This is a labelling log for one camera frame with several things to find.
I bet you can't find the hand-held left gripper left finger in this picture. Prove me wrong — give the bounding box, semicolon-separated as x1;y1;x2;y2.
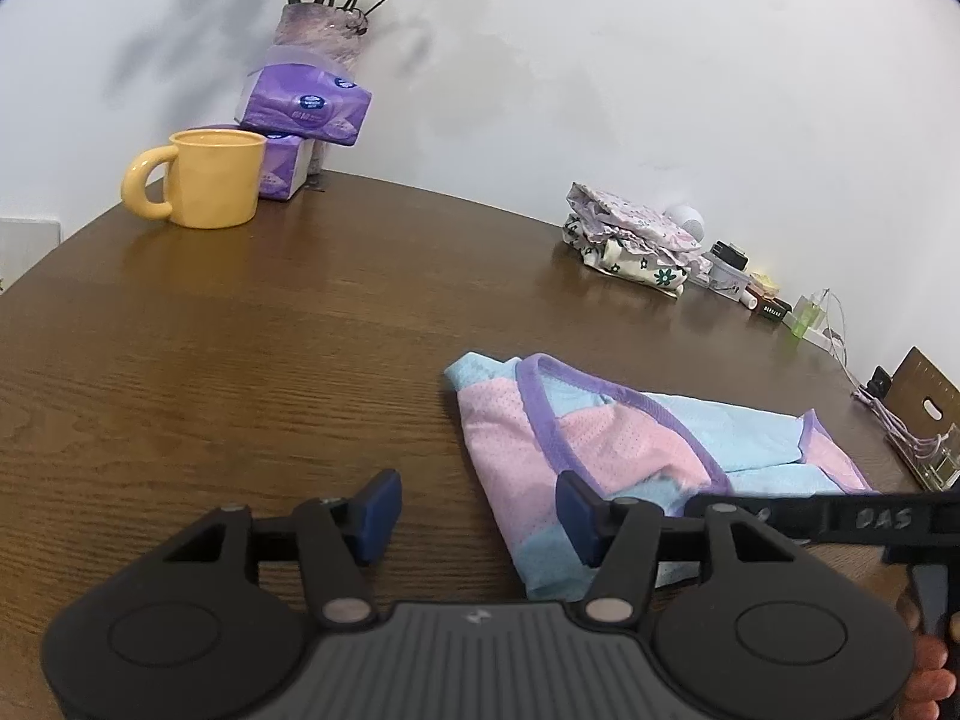
163;469;404;627

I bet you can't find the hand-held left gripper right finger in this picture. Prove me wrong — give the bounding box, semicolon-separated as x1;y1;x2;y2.
555;471;794;625

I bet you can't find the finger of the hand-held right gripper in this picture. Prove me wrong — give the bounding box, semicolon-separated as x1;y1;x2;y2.
686;491;830;541

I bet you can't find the pink blue mesh vest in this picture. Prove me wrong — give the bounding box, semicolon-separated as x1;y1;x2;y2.
444;351;875;602

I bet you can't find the person's right hand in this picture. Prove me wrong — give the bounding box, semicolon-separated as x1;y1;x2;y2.
896;591;960;720

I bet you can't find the brown board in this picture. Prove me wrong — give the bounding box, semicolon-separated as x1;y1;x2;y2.
885;347;960;492

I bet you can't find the white power strip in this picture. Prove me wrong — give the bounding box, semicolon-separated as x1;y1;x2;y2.
784;313;848;353

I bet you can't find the silver tin box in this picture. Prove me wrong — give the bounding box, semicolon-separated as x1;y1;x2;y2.
705;255;751;297

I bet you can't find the folded cream green-flower cloth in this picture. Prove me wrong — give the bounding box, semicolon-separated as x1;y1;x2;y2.
581;236;691;299

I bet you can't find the folded pink floral cloth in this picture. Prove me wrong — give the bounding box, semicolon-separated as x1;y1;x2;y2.
566;181;702;248

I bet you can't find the white astronaut speaker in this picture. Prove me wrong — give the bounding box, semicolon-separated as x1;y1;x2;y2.
664;202;707;241

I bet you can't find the purple tissue pack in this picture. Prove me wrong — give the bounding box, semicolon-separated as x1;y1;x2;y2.
199;124;323;201
236;45;374;147

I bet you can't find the yellow mug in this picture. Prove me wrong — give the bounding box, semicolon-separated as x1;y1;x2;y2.
121;129;269;230

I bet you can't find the white box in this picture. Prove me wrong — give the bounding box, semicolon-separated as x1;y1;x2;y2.
0;217;61;293

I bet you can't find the purple cable bundle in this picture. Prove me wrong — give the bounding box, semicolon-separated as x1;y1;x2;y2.
851;382;960;466

